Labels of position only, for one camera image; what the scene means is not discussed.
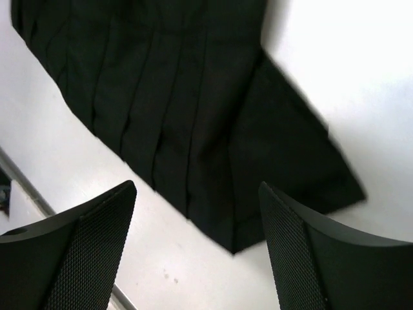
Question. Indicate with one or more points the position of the black pleated skirt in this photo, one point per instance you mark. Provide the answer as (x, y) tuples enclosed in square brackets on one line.
[(184, 93)]

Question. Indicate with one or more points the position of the aluminium table rail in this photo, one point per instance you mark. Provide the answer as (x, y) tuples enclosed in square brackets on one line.
[(14, 172)]

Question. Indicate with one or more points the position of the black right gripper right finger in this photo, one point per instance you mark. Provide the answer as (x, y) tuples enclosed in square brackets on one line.
[(319, 263)]

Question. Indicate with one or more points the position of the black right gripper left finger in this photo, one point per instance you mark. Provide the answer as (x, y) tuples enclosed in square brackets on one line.
[(69, 260)]

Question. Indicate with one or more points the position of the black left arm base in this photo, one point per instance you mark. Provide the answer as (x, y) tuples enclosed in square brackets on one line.
[(5, 190)]

